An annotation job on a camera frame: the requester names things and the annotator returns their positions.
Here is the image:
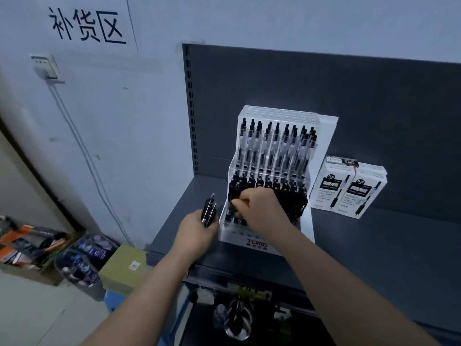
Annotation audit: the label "person's right hand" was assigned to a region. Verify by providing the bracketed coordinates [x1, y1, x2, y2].
[230, 188, 295, 242]

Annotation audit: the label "person's left hand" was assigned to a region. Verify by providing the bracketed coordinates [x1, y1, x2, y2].
[169, 209, 220, 264]

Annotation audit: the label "person's right forearm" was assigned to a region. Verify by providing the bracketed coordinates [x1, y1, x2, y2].
[277, 227, 443, 346]

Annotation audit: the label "person's left forearm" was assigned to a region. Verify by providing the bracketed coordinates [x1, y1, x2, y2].
[81, 246, 203, 346]

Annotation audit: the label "row of black pens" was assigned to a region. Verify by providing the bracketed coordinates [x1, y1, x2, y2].
[228, 171, 309, 226]

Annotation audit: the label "row of clear pens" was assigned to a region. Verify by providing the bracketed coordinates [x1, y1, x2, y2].
[238, 118, 319, 173]

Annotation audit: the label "clear bag of black items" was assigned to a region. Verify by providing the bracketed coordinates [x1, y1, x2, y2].
[213, 298, 253, 340]

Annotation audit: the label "white pen box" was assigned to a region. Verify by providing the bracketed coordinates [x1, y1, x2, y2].
[310, 156, 359, 211]
[333, 163, 388, 220]

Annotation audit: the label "olive cardboard box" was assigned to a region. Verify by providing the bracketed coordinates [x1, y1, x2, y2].
[99, 244, 155, 297]

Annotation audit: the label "white acrylic pen display stand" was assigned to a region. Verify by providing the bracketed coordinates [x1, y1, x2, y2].
[218, 105, 339, 256]

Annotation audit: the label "blue plastic bin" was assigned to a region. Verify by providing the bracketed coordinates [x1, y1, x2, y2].
[104, 289, 131, 315]

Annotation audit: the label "clear bag of blue items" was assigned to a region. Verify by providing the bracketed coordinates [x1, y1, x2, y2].
[54, 232, 120, 301]

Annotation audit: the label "dark grey metal shelf unit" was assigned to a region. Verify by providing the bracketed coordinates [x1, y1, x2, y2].
[143, 43, 461, 346]

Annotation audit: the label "cardboard box of stationery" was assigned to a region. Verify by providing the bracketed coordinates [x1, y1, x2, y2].
[0, 215, 84, 287]

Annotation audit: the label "grey wall cable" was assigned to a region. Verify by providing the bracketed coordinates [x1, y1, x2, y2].
[49, 83, 134, 248]

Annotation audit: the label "white wall sign black characters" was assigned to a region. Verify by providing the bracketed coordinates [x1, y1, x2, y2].
[47, 0, 140, 54]

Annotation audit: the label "white wall switch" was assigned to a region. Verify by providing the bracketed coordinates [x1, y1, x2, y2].
[30, 53, 65, 84]

